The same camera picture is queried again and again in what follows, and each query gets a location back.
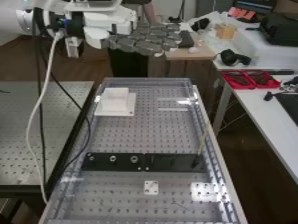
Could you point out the wooden desk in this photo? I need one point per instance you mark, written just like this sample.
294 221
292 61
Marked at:
188 65

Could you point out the white mouse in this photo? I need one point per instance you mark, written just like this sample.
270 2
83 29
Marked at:
195 50

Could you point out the person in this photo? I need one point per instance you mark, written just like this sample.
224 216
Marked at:
128 63

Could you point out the small square metal plate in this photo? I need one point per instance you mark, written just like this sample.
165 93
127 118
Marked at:
151 187

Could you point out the black plate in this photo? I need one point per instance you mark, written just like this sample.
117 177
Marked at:
124 162

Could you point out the clear box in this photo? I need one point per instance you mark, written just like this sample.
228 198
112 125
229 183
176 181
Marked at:
147 140

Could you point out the red tray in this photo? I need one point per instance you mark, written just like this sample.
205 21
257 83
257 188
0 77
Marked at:
264 78
239 80

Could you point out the black case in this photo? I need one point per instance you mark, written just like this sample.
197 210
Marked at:
280 30

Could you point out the small black keyboard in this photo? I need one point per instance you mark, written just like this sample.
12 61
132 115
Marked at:
187 38

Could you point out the white desk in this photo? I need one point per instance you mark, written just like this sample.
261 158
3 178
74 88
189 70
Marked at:
266 116
261 53

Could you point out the small white box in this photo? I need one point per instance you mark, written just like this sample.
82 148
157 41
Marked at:
116 101

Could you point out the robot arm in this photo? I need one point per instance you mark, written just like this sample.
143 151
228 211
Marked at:
18 15

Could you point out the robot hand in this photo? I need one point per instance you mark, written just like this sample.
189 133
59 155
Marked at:
116 24

